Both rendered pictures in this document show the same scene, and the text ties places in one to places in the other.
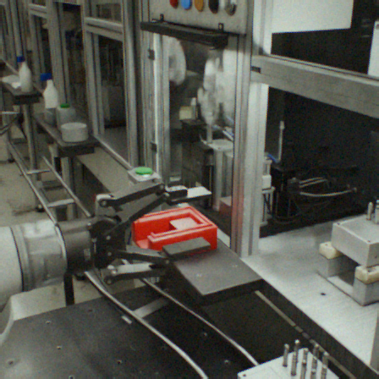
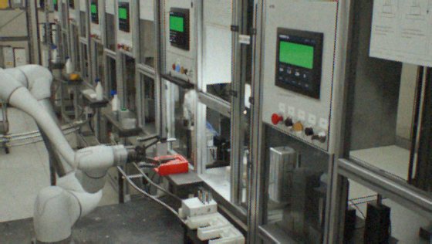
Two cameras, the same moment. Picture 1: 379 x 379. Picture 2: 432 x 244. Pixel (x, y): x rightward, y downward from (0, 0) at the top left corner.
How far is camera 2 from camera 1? 1.58 m
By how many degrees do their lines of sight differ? 9
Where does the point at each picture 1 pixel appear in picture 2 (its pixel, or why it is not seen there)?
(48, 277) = (121, 161)
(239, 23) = (194, 80)
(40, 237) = (119, 148)
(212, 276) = (183, 179)
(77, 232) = (130, 148)
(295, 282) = (216, 181)
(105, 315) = (140, 205)
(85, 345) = (129, 215)
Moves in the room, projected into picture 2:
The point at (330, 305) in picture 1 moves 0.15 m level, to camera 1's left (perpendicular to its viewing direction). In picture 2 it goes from (225, 188) to (194, 187)
